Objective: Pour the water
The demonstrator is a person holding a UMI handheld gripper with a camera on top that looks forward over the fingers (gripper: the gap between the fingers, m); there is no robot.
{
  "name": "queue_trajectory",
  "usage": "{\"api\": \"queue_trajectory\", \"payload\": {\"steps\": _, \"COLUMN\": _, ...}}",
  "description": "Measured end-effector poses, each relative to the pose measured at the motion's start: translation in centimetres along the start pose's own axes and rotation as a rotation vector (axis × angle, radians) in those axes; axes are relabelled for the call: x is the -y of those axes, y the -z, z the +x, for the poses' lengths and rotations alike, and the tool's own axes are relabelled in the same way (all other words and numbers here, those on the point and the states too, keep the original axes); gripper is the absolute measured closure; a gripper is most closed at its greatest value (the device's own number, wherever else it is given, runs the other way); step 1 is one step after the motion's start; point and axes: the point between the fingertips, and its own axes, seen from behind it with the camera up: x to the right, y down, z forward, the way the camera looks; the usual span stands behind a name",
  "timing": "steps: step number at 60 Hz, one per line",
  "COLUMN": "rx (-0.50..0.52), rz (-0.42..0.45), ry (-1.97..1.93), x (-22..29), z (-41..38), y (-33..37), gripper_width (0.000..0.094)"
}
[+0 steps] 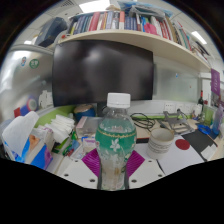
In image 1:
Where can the clear plastic box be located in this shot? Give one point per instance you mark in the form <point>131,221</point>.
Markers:
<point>87,126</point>

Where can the black desk mat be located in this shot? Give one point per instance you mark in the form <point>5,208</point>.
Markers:
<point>198,140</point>

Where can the white ribbed ceramic mug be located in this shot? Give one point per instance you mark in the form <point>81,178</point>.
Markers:
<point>160,143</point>

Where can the rectangular ceiling light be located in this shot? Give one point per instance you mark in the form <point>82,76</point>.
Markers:
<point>95,6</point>
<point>199,37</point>

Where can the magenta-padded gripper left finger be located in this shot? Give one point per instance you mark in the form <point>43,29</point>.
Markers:
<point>80,171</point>

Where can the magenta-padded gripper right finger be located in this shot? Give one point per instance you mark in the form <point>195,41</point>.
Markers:
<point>146,170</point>

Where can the purple hanging banner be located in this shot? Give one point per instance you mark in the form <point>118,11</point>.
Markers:
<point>215,81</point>

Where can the tissue box with white tissue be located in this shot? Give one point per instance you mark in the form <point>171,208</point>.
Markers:
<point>23,140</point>

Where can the beige shelf with books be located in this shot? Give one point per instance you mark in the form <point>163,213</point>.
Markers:
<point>133,36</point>

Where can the flat round red coaster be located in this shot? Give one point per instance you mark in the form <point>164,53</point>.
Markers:
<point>182,144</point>

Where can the white wall socket row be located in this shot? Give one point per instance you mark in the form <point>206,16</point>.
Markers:
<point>173,107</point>

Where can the dark blue bag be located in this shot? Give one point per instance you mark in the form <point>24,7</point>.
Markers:
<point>50,31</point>

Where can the round blue tin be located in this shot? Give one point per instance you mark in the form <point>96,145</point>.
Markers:
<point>84,111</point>

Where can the white paper sheet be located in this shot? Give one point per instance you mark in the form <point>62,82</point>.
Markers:
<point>180,160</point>

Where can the black computer monitor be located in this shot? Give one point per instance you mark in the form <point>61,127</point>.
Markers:
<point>100,71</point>

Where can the stack of white napkins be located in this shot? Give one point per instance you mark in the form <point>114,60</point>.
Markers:
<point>61,128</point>

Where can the translucent purple water bottle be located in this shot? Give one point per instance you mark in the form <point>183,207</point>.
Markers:
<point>217,121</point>

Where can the green-labelled clear drink bottle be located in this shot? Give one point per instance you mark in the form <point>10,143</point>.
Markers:
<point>116,140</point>

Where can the dark wine bottle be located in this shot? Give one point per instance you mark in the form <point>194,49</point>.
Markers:
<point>200,101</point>

